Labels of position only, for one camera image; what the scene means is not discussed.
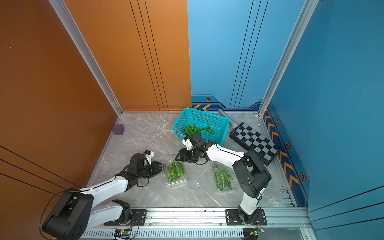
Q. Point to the aluminium corner post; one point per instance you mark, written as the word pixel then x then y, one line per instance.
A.
pixel 74 32
pixel 294 39

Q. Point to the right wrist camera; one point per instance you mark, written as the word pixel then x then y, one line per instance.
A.
pixel 188 144

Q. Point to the grey cylinder rod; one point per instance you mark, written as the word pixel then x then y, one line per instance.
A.
pixel 232 123

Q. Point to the aluminium corner post right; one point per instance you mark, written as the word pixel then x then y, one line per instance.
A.
pixel 294 39

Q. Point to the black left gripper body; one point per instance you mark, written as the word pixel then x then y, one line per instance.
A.
pixel 149 170

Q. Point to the clear pepper container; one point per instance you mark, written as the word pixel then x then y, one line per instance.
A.
pixel 225 179
pixel 175 173

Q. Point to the small circuit board right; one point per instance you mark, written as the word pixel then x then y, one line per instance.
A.
pixel 259 231

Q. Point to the black white chessboard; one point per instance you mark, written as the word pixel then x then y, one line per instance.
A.
pixel 251 140

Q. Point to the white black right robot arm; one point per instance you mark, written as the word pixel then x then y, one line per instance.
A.
pixel 251 174

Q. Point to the purple embossed cube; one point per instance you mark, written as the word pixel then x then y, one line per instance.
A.
pixel 118 129

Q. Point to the teal plastic mesh basket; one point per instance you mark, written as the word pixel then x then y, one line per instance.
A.
pixel 195 119

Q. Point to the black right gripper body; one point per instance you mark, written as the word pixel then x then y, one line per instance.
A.
pixel 196 150

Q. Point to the green circuit board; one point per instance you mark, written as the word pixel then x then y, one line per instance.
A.
pixel 122 234

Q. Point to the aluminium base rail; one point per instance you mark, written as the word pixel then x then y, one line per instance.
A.
pixel 210 223

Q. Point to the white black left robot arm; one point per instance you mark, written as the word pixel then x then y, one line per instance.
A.
pixel 78 211

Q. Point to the small green pepper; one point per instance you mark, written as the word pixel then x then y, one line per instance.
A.
pixel 208 129

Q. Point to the aluminium corner post left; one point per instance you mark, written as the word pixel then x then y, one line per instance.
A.
pixel 74 32

